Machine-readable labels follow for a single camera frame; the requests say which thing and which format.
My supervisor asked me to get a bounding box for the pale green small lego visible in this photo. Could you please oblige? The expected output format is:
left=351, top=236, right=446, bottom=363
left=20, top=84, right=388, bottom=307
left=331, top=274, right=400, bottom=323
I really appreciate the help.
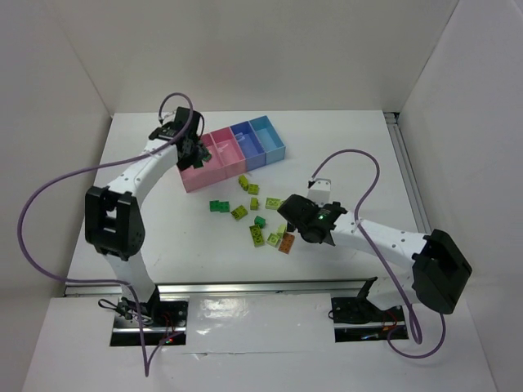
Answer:
left=276, top=224, right=287, bottom=237

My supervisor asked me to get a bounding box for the orange lego plate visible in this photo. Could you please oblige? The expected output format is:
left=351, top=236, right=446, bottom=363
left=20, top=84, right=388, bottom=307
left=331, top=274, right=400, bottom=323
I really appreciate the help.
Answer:
left=278, top=233, right=295, bottom=254

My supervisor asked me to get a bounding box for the pale green square lego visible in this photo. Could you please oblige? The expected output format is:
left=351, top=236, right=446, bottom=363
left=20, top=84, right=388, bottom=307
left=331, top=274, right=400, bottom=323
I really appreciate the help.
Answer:
left=266, top=233, right=280, bottom=247

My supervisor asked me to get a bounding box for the pale green lego brick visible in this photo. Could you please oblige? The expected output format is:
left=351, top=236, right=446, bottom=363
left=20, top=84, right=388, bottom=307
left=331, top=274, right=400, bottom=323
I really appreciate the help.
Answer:
left=265, top=197, right=284, bottom=211

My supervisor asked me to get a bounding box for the dark green lego brick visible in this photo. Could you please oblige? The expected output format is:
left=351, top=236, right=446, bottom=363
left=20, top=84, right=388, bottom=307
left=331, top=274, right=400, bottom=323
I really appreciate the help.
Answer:
left=254, top=216, right=266, bottom=229

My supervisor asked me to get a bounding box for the pale green long lego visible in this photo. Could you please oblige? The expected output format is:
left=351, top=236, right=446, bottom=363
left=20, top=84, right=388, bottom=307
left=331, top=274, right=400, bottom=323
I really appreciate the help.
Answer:
left=249, top=225, right=265, bottom=247

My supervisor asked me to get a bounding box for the yellow-green lego brick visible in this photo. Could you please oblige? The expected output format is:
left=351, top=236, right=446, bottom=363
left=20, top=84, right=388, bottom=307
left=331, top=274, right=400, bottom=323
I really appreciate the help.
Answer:
left=238, top=175, right=249, bottom=191
left=249, top=197, right=260, bottom=211
left=230, top=205, right=248, bottom=221

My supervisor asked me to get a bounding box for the yellow-green small lego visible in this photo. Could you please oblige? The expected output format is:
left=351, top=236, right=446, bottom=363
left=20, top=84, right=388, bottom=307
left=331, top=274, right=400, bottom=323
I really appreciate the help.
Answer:
left=248, top=184, right=259, bottom=195

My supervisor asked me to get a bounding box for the dark green double lego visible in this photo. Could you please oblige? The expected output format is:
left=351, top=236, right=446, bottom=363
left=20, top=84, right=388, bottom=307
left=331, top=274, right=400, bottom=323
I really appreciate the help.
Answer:
left=209, top=200, right=230, bottom=213

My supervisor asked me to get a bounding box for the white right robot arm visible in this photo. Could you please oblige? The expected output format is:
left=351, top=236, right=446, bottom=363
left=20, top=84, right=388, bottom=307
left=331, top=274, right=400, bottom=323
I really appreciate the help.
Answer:
left=278, top=194, right=472, bottom=314

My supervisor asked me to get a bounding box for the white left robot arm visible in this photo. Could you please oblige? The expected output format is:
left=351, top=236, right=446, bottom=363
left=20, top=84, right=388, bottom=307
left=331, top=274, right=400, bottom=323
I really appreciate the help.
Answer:
left=84, top=107, right=208, bottom=319

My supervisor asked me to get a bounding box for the large pink bin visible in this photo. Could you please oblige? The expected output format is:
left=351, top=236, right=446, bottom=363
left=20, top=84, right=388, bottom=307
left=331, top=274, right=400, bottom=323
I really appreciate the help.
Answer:
left=179, top=134, right=226, bottom=193

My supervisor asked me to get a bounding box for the small pink bin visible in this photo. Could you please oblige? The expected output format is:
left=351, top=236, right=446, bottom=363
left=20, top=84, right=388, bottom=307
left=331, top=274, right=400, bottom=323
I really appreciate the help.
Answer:
left=211, top=127, right=246, bottom=178

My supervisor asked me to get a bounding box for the purple-blue bin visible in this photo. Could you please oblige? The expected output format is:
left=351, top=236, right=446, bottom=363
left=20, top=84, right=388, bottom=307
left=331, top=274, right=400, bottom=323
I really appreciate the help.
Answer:
left=230, top=122, right=266, bottom=172

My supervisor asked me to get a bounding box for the light blue bin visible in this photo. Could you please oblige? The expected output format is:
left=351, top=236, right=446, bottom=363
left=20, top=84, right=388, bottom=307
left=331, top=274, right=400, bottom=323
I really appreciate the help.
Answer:
left=249, top=116, right=286, bottom=165

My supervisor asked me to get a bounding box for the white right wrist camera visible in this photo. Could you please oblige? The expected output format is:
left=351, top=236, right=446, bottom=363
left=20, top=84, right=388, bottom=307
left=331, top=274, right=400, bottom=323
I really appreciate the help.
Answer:
left=306, top=178, right=331, bottom=207

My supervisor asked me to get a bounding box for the aluminium front rail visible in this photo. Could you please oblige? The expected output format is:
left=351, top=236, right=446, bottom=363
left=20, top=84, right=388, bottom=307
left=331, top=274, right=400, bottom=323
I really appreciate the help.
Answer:
left=63, top=278, right=379, bottom=297

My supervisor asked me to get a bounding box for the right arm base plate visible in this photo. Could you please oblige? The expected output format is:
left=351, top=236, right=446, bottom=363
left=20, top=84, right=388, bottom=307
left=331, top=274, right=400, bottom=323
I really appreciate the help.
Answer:
left=328, top=297, right=409, bottom=343

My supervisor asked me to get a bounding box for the aluminium side rail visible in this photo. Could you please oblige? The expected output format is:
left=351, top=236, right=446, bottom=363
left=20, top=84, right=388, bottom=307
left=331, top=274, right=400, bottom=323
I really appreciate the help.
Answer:
left=383, top=112, right=432, bottom=233

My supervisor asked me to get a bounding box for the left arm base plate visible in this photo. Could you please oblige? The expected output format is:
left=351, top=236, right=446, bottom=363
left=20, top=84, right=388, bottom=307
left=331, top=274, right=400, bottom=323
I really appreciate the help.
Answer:
left=99, top=300, right=189, bottom=347

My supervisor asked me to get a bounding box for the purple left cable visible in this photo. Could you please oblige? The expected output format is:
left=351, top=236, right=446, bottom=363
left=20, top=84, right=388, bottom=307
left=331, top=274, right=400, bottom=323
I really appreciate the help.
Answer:
left=16, top=92, right=194, bottom=377

